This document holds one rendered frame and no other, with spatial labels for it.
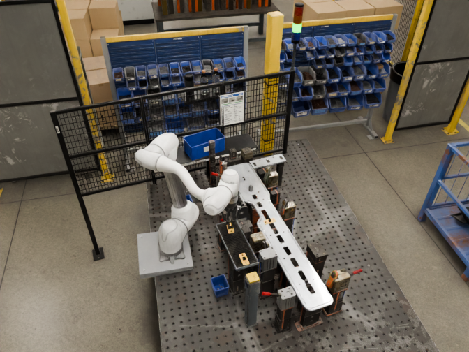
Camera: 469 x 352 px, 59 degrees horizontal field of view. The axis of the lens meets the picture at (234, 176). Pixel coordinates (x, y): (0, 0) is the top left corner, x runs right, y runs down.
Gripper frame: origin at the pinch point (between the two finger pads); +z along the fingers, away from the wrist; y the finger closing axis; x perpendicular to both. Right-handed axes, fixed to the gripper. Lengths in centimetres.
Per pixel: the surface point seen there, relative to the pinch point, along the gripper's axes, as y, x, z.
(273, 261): 22.5, -22.9, 13.8
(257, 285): 7.4, -41.3, 8.1
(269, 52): 56, 127, -52
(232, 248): -1.7, -16.5, 4.1
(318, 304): 41, -53, 20
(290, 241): 39.4, -4.3, 20.1
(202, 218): -12, 56, 50
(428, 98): 287, 219, 65
